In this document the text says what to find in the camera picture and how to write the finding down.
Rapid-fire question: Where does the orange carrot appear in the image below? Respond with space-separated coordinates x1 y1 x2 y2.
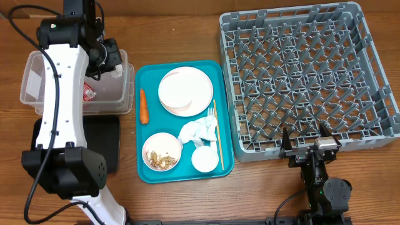
139 89 149 125

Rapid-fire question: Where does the white napkin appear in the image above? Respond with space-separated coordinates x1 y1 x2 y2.
177 116 217 148

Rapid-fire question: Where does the white plastic fork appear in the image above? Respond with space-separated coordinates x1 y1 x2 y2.
207 107 219 154

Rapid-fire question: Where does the red wrapper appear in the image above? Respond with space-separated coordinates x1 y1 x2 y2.
83 82 96 102

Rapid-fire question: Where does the pink bowl with food scraps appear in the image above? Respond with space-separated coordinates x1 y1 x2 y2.
142 132 183 172

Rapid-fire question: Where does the small white cup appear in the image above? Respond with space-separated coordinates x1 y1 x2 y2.
191 146 219 173

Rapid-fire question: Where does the clear plastic waste bin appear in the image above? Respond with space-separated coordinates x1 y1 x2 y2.
19 50 134 115

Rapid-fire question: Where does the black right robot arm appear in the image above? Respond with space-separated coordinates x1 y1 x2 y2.
272 124 353 225

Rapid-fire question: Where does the teal serving tray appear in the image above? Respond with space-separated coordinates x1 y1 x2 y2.
135 60 235 184

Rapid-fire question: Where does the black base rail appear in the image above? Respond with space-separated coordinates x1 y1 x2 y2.
126 217 307 225

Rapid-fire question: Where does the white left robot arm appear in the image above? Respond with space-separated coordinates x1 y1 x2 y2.
21 1 129 224

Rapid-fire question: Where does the large pink plate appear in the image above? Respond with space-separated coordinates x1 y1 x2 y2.
158 66 214 117

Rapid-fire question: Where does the wooden chopstick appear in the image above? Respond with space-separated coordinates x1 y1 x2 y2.
213 99 224 170

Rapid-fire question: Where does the grey dishwasher rack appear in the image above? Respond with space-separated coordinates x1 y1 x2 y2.
219 2 399 162

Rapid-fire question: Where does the black tray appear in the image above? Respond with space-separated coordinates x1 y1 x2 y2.
30 114 121 174

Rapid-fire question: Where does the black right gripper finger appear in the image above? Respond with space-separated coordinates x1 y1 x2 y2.
281 127 293 151
319 124 332 138

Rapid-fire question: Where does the foil wrapper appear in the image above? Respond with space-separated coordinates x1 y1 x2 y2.
110 64 123 79

